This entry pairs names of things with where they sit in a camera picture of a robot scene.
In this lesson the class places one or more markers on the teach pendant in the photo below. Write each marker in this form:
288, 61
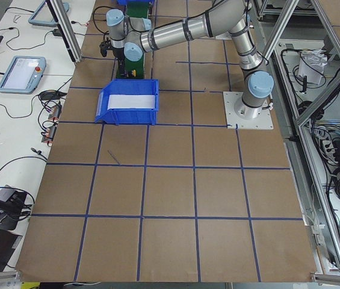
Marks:
23, 75
42, 16

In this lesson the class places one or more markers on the right blue plastic bin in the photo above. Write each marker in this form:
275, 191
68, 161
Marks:
126, 2

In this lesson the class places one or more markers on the green conveyor belt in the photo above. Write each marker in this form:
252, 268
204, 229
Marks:
126, 28

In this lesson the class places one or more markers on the left blue plastic bin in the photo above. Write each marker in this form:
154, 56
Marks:
121, 116

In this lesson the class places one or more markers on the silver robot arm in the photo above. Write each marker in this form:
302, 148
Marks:
223, 17

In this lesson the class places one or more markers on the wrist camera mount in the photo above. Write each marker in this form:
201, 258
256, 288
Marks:
105, 46

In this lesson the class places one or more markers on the far teach pendant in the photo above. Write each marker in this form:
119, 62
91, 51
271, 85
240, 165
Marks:
42, 16

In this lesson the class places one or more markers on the aluminium frame post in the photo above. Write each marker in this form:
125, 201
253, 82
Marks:
60, 16

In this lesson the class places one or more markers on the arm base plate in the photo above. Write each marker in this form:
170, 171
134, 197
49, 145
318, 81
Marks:
240, 116

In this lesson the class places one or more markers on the white foam pad left bin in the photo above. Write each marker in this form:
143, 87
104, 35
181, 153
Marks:
131, 101

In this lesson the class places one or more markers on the blue plastic bin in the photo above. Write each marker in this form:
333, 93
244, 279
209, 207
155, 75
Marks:
121, 116
126, 2

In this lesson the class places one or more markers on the near teach pendant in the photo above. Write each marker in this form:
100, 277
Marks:
23, 75

